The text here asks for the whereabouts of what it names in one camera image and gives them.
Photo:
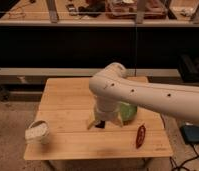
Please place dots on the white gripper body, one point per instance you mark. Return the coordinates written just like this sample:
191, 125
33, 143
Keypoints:
106, 109

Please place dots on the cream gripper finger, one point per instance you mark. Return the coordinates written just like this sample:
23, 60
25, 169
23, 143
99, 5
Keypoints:
118, 121
90, 124

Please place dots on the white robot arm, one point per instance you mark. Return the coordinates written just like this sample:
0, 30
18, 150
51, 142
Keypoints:
111, 86

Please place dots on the black rectangular block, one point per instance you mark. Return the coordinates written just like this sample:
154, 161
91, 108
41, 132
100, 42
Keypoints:
101, 124

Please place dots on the green bowl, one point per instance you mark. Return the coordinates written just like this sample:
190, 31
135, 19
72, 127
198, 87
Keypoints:
127, 112

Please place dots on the red chili pepper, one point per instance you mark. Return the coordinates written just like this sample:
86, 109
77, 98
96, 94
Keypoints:
140, 136

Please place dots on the wooden table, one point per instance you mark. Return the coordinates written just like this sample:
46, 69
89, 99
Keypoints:
66, 105

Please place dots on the white cup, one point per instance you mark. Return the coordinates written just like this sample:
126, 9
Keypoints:
37, 132

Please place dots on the blue foot pedal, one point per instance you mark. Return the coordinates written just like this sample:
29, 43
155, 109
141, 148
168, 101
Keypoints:
190, 134

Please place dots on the red tray on shelf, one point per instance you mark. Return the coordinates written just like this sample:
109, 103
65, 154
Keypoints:
154, 9

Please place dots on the black device on shelf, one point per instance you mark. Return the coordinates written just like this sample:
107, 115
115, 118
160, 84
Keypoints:
92, 10

